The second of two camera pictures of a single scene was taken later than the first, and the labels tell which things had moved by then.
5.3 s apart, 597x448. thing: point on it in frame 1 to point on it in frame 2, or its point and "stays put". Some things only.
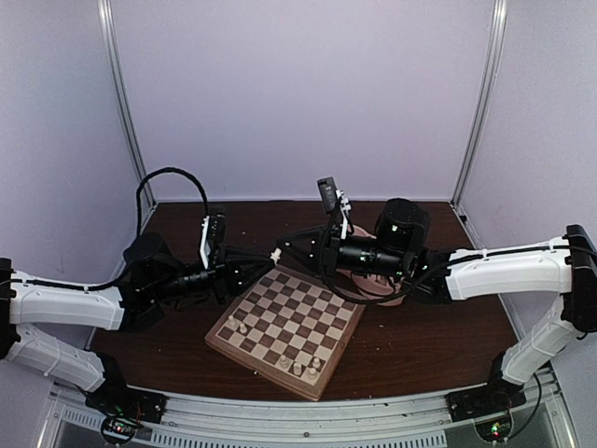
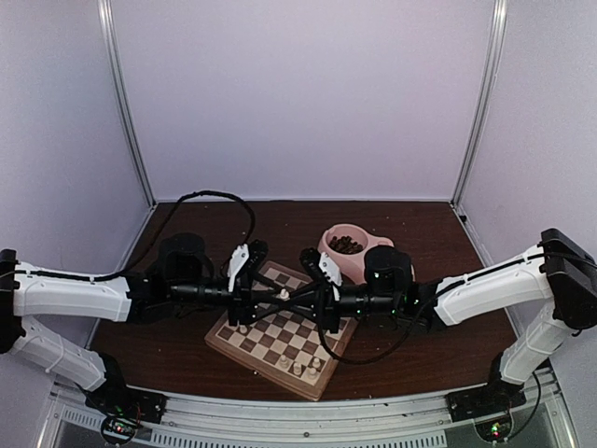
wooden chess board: (289, 328) stays put
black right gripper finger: (312, 240) to (308, 294)
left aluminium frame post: (115, 65) stays put
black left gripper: (229, 276) to (243, 309)
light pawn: (284, 363) stays put
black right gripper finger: (307, 261) to (309, 313)
